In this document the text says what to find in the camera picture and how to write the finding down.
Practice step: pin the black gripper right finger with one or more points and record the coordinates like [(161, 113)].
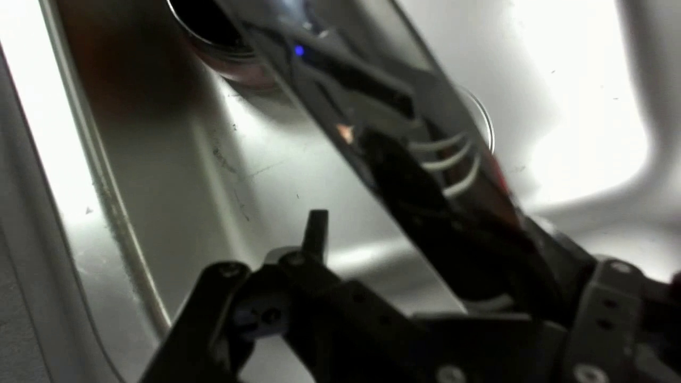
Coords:
[(610, 320)]

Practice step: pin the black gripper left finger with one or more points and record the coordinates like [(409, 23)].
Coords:
[(311, 320)]

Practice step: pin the stainless steel sink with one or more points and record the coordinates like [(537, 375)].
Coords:
[(213, 199)]

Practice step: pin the chrome tap spout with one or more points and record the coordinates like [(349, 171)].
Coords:
[(396, 113)]

